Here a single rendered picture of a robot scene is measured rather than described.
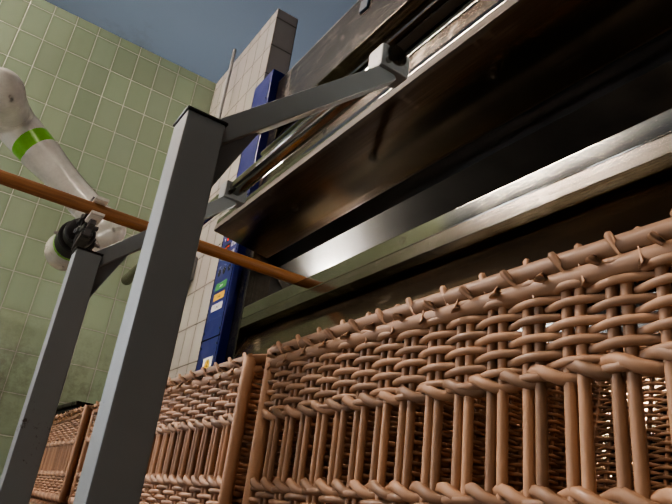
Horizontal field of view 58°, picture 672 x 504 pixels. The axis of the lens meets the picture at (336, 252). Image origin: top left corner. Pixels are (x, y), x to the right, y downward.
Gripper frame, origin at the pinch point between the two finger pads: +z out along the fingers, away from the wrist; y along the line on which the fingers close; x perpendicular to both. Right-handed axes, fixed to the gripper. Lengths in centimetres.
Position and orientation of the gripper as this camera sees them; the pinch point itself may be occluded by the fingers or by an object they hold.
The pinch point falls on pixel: (96, 210)
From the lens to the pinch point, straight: 152.6
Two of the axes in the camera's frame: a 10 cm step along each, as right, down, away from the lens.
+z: 5.5, -2.7, -7.9
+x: -8.2, -3.2, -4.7
